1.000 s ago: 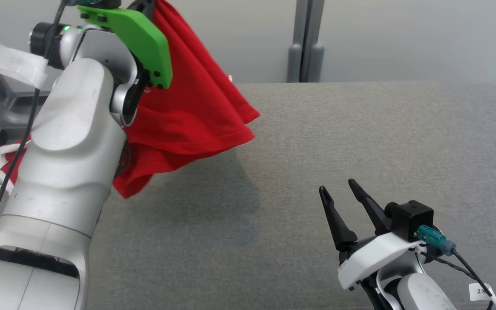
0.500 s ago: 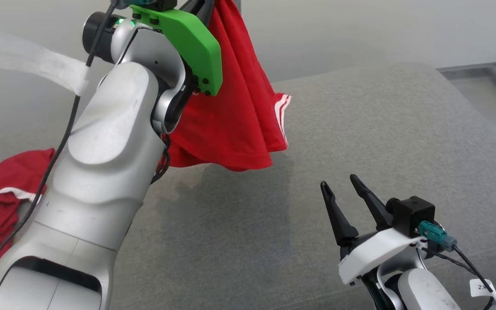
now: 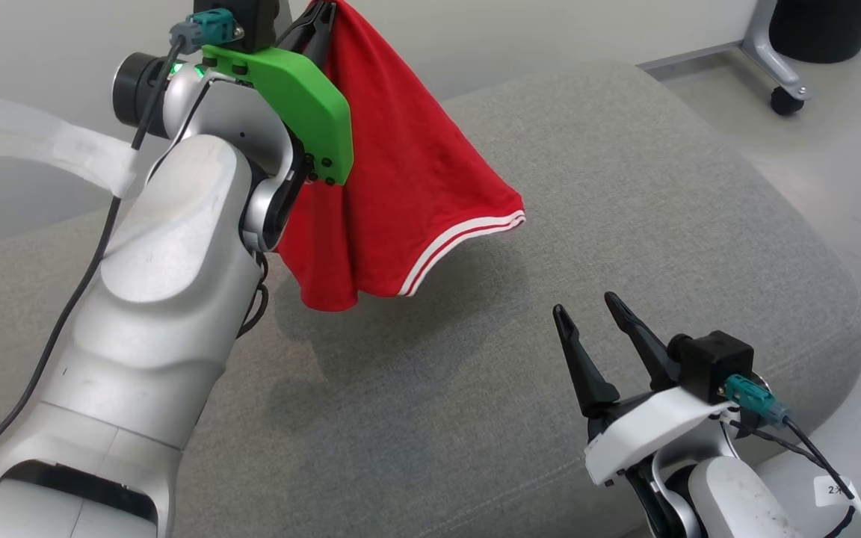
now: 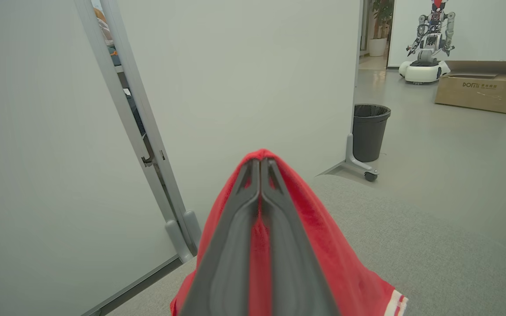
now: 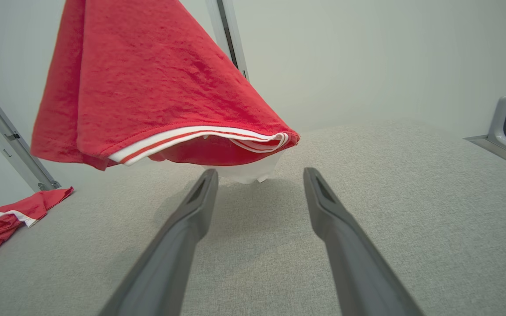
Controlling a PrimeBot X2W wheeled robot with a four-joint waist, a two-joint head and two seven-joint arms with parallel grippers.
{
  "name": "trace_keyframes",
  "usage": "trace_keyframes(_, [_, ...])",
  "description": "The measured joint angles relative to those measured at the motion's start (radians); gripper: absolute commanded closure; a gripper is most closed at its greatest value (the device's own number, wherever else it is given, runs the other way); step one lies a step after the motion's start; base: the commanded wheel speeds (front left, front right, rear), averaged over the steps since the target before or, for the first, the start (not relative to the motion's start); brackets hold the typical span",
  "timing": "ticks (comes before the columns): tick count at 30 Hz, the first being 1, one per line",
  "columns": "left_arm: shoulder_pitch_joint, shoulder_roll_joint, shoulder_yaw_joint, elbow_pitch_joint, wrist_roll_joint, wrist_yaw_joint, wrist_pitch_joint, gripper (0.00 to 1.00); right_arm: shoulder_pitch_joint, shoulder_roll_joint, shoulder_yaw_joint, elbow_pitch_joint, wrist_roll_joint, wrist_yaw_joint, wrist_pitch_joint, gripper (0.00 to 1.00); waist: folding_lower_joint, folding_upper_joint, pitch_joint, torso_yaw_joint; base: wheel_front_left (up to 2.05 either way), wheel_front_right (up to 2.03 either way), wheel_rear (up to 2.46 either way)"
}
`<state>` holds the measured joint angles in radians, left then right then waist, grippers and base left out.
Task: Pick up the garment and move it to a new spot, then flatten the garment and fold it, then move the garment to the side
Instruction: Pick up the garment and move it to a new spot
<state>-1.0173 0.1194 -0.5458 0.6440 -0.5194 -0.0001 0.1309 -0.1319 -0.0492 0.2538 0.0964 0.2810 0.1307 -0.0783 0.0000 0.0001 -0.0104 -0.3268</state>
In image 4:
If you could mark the brown cardboard box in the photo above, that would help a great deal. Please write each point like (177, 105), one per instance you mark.
(477, 90)

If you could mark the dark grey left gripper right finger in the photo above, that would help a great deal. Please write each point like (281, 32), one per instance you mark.
(292, 272)

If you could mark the grey partition panel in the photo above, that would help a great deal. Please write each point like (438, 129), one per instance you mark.
(244, 79)
(37, 153)

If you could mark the red basketball jersey white trim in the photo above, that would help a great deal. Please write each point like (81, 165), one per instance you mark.
(341, 263)

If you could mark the white grey background robot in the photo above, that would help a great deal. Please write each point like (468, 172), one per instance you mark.
(428, 44)

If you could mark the black trash bin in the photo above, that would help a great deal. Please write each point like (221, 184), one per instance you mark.
(369, 136)

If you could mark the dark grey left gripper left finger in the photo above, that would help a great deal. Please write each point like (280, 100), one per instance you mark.
(229, 263)

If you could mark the black caster wheel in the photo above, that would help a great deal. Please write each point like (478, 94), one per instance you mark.
(370, 176)

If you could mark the green potted plant white pot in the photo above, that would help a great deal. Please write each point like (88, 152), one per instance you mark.
(378, 44)

